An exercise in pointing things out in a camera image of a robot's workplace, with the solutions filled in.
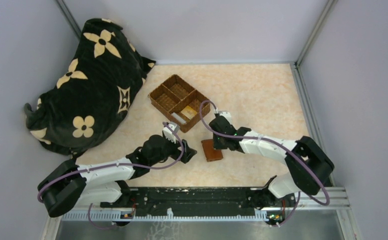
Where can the brown leather card holder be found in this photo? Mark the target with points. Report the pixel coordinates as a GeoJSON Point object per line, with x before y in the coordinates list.
{"type": "Point", "coordinates": [211, 154]}

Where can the brown woven divided basket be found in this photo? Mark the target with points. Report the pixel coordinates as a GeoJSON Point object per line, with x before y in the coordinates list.
{"type": "Point", "coordinates": [173, 95]}

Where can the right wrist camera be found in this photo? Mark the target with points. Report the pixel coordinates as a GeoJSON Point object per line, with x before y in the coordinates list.
{"type": "Point", "coordinates": [226, 115]}

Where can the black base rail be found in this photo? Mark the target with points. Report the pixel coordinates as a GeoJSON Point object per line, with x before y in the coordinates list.
{"type": "Point", "coordinates": [207, 204]}

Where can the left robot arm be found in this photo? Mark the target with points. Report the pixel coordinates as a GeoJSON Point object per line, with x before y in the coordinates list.
{"type": "Point", "coordinates": [71, 185]}

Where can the white card in basket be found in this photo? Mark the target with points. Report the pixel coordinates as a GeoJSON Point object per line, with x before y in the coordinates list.
{"type": "Point", "coordinates": [178, 118]}

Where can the yellow card in basket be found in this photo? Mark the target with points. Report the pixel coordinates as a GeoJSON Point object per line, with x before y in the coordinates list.
{"type": "Point", "coordinates": [189, 112]}

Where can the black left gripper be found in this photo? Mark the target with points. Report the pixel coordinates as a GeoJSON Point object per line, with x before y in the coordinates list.
{"type": "Point", "coordinates": [188, 152]}

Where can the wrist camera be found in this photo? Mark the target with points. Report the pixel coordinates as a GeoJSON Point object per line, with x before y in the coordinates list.
{"type": "Point", "coordinates": [170, 130]}
{"type": "Point", "coordinates": [226, 115]}

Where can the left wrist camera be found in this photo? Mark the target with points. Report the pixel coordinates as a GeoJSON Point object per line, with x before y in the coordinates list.
{"type": "Point", "coordinates": [170, 130]}

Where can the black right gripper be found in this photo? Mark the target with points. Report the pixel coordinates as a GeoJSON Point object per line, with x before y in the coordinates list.
{"type": "Point", "coordinates": [217, 145]}

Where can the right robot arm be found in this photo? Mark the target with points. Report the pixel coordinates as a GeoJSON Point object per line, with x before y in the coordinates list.
{"type": "Point", "coordinates": [308, 165]}

